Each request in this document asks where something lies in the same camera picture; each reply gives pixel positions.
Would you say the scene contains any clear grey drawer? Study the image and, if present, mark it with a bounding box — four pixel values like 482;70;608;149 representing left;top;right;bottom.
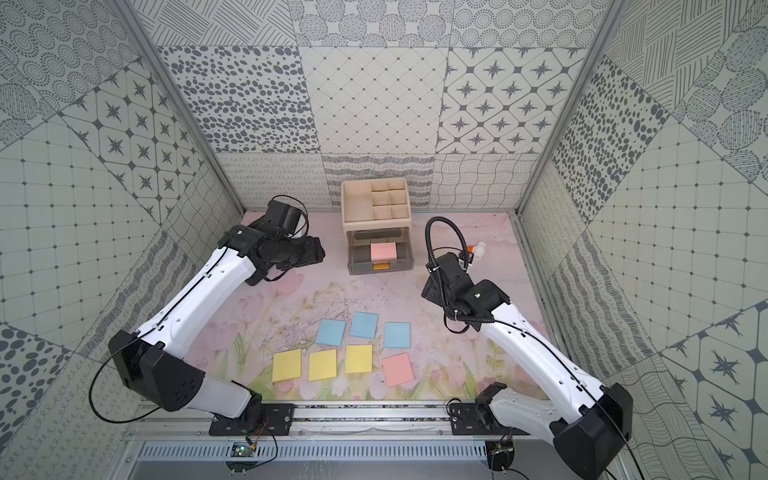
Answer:
347;227;414;275

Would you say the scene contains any pink sticky pad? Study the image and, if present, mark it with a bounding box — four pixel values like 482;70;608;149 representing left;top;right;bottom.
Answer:
370;242;398;262
381;353;415;387

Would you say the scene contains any beige desktop drawer organizer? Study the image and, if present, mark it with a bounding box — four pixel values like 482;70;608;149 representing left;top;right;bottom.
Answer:
341;177;412;233

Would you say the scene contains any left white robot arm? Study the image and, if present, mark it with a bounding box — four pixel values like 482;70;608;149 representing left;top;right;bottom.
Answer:
108;225;325;420

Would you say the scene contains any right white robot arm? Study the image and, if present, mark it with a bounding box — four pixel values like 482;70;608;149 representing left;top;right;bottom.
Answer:
422;253;633;479

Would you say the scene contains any right blue sticky pad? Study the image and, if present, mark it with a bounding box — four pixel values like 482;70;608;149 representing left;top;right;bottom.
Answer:
384;322;411;349

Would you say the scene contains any blue sticky pad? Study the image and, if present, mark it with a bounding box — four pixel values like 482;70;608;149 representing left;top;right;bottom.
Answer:
384;322;411;349
350;312;378;339
315;319;347;347

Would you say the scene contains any left blue sticky pad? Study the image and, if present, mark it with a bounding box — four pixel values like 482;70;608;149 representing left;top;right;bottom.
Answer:
315;319;347;347

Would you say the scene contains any middle blue sticky pad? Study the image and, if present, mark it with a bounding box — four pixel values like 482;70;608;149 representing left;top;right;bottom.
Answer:
350;312;378;339

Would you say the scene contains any left yellow sticky pad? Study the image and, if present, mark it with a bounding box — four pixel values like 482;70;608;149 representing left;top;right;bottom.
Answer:
272;349;302;383

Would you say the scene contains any yellow sticky pad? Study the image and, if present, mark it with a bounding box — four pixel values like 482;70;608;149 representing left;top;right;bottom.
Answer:
308;349;338;381
272;349;302;383
345;344;373;374

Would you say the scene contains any right yellow sticky pad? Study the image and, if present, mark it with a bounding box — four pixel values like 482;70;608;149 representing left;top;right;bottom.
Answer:
345;344;373;374

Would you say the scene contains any middle yellow sticky pad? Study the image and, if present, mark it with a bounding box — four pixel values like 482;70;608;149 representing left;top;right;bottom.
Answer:
308;349;338;381

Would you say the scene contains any white bottle orange cap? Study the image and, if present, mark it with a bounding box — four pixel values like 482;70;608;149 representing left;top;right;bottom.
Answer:
466;242;487;264

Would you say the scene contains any floral pink table mat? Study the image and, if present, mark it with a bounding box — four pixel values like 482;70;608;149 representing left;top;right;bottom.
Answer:
187;213;545;401

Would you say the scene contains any black round connector box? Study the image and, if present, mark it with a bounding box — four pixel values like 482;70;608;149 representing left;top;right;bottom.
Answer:
485;440;515;472

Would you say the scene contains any green circuit board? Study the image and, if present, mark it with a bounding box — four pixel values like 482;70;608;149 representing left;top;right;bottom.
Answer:
229;443;255;459

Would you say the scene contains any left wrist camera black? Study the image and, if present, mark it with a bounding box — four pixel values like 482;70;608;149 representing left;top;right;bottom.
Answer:
264;199;306;237

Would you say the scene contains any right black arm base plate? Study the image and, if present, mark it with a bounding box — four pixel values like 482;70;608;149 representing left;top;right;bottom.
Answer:
446;402;527;436

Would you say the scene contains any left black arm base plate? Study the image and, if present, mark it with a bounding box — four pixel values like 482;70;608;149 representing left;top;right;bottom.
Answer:
208;403;296;437

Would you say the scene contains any aluminium mounting rail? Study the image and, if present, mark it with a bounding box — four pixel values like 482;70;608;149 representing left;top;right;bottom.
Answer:
122;400;619;442

